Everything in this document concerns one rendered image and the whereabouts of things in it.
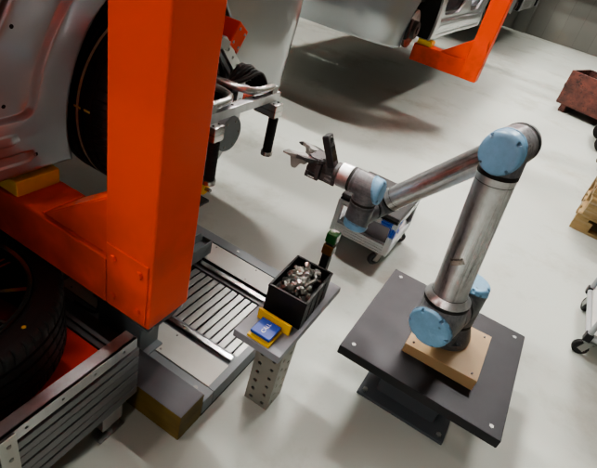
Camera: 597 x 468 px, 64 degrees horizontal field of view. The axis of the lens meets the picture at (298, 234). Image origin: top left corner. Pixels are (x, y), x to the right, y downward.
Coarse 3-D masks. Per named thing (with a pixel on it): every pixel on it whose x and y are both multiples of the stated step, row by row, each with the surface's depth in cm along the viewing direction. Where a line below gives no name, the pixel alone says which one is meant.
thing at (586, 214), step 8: (592, 184) 406; (592, 192) 370; (584, 200) 386; (592, 200) 352; (584, 208) 365; (592, 208) 354; (576, 216) 364; (584, 216) 361; (592, 216) 356; (576, 224) 366; (584, 224) 362; (592, 224) 360; (584, 232) 365; (592, 232) 365
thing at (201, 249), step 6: (204, 240) 228; (210, 240) 226; (198, 246) 224; (204, 246) 222; (210, 246) 227; (198, 252) 219; (204, 252) 225; (210, 252) 230; (192, 258) 218; (198, 258) 222; (192, 264) 220
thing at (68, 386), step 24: (120, 336) 142; (96, 360) 134; (120, 360) 142; (72, 384) 127; (96, 384) 135; (24, 408) 119; (48, 408) 121; (72, 408) 131; (0, 432) 113; (24, 432) 117; (48, 432) 126; (0, 456) 112
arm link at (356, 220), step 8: (352, 200) 167; (352, 208) 167; (360, 208) 165; (368, 208) 165; (376, 208) 172; (344, 216) 172; (352, 216) 168; (360, 216) 167; (368, 216) 168; (376, 216) 173; (344, 224) 172; (352, 224) 170; (360, 224) 169; (368, 224) 172; (360, 232) 172
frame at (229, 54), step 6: (222, 36) 159; (222, 42) 160; (228, 42) 163; (222, 48) 163; (228, 48) 166; (222, 54) 172; (228, 54) 167; (234, 54) 170; (222, 60) 173; (228, 60) 169; (234, 60) 172; (222, 66) 177; (228, 66) 178; (234, 66) 173; (228, 72) 179; (234, 96) 185; (240, 96) 186
